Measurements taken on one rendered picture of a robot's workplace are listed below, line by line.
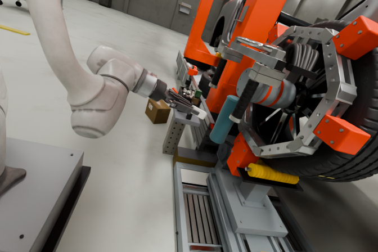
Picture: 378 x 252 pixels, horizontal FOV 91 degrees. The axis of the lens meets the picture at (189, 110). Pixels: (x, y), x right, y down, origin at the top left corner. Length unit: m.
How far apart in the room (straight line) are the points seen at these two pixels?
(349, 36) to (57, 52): 0.76
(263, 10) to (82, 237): 1.44
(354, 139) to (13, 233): 0.89
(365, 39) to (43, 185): 1.04
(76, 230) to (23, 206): 0.46
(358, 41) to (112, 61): 0.70
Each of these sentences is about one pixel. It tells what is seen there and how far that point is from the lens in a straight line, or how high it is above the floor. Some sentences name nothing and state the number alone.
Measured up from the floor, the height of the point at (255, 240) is 0.15.
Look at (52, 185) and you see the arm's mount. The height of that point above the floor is 0.41.
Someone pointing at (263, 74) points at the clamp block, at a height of 0.93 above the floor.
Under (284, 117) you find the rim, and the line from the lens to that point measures 0.96.
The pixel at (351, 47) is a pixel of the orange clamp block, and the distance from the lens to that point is 0.75.
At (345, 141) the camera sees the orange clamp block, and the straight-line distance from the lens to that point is 0.65.
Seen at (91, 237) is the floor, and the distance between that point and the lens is 1.13.
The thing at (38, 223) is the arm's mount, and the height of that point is 0.41.
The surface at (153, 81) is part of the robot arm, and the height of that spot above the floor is 0.78.
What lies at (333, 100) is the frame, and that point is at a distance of 0.69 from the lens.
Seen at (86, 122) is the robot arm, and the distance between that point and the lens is 0.50.
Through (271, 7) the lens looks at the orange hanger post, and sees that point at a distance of 1.24.
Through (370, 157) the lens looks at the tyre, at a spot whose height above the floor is 0.81.
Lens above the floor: 0.98
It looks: 23 degrees down
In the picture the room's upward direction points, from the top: 21 degrees clockwise
